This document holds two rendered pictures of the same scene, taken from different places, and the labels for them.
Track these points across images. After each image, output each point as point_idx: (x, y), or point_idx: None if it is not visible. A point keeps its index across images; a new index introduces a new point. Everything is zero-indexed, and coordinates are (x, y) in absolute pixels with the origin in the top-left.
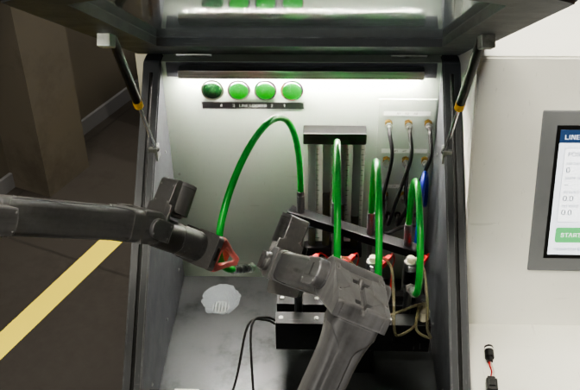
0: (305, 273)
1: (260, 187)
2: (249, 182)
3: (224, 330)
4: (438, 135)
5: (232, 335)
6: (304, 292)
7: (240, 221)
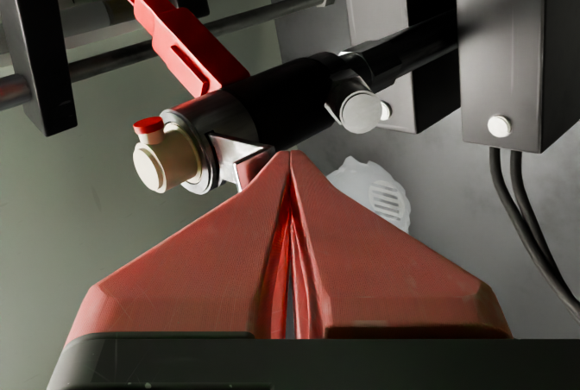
0: None
1: (24, 210)
2: (18, 249)
3: (462, 204)
4: None
5: (476, 186)
6: None
7: (158, 211)
